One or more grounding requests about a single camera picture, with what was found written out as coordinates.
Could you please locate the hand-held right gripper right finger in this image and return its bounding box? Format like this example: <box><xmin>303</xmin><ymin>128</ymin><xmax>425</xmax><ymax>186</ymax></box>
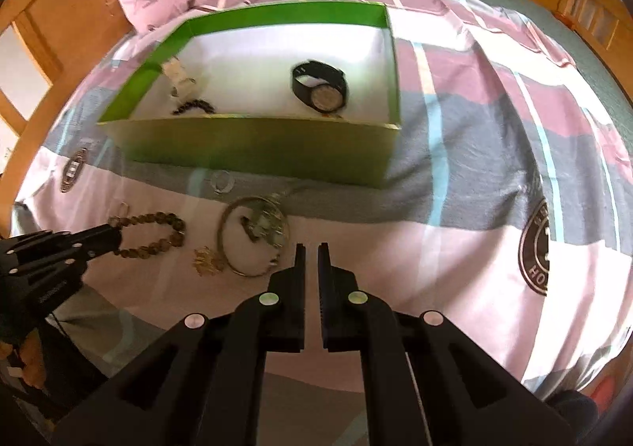
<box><xmin>316</xmin><ymin>242</ymin><xmax>580</xmax><ymax>446</ymax></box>

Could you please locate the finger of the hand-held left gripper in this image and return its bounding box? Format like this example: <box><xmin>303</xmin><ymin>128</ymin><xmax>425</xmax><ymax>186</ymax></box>
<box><xmin>63</xmin><ymin>223</ymin><xmax>123</xmax><ymax>265</ymax></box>

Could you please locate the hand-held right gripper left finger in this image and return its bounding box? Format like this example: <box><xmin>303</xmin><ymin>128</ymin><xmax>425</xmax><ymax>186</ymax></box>
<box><xmin>53</xmin><ymin>243</ymin><xmax>307</xmax><ymax>446</ymax></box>

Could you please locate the metal bangle with charms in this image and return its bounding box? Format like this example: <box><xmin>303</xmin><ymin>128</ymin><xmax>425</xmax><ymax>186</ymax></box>
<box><xmin>220</xmin><ymin>197</ymin><xmax>290</xmax><ymax>278</ymax></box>

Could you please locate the brown beaded bracelet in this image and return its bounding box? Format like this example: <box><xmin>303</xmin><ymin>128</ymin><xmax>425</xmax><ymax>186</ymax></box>
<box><xmin>107</xmin><ymin>212</ymin><xmax>188</xmax><ymax>260</ymax></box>

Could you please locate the green cardboard box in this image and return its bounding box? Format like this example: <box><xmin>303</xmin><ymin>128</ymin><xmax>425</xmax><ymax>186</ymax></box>
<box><xmin>97</xmin><ymin>1</ymin><xmax>402</xmax><ymax>190</ymax></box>

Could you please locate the gold pendant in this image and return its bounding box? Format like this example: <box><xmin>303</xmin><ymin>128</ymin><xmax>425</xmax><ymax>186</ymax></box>
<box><xmin>191</xmin><ymin>248</ymin><xmax>224</xmax><ymax>278</ymax></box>

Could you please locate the black wristwatch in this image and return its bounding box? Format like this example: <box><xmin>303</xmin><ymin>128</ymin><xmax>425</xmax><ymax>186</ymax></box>
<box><xmin>290</xmin><ymin>60</ymin><xmax>348</xmax><ymax>113</ymax></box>

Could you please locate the plaid bed sheet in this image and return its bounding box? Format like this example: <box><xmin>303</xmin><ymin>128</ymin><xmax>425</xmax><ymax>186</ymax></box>
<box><xmin>11</xmin><ymin>0</ymin><xmax>633</xmax><ymax>402</ymax></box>

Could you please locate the small silver ring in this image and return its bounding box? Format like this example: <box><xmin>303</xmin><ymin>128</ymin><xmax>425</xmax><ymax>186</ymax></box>
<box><xmin>210</xmin><ymin>170</ymin><xmax>235</xmax><ymax>195</ymax></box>

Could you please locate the dark beaded bracelet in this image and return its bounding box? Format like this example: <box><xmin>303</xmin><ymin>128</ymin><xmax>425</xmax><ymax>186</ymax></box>
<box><xmin>171</xmin><ymin>100</ymin><xmax>218</xmax><ymax>117</ymax></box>

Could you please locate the wooden bed frame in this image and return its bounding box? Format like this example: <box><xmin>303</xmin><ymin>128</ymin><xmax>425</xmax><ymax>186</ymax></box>
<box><xmin>0</xmin><ymin>0</ymin><xmax>164</xmax><ymax>239</ymax></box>

